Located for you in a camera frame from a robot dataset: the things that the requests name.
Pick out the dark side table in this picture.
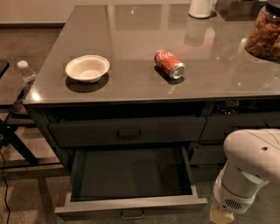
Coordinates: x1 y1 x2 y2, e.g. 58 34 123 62
0 59 60 173

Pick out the dark drawer cabinet frame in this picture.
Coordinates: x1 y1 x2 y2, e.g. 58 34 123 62
28 99 280 171

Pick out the white paper bowl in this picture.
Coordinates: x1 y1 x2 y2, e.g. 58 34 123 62
65 55 109 83

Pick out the red soda can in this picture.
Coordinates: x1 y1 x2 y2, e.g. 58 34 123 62
154 50 185 80

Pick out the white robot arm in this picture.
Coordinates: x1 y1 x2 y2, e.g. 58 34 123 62
210 129 280 224

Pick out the glass jar of snacks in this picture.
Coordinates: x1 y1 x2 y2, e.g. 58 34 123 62
245 0 280 60

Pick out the white cylindrical container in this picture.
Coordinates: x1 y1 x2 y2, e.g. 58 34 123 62
189 0 214 19

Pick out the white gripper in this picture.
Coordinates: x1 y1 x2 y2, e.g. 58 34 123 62
210 176 256 224

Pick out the black cable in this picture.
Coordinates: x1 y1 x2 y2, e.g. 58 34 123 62
0 145 12 224

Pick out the clear plastic water bottle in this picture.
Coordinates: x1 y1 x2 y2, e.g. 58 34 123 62
11 60 37 116

